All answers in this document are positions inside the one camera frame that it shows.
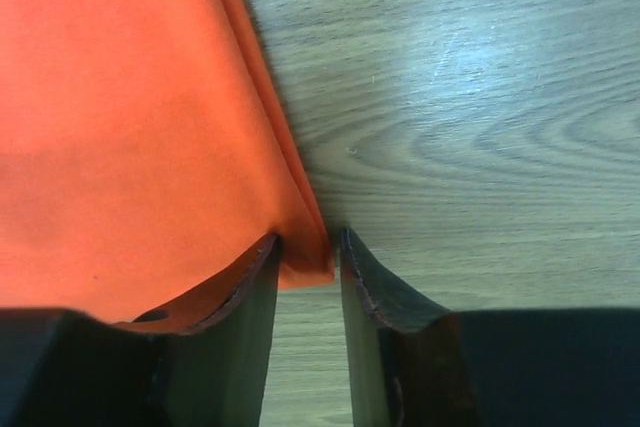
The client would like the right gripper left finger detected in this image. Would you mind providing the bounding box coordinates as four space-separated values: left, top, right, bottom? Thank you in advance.
112 233 281 426

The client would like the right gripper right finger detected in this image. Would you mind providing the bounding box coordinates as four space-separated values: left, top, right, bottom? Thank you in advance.
340 228 480 426

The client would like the orange t-shirt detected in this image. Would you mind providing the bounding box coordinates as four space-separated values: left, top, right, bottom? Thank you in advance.
1 0 334 322

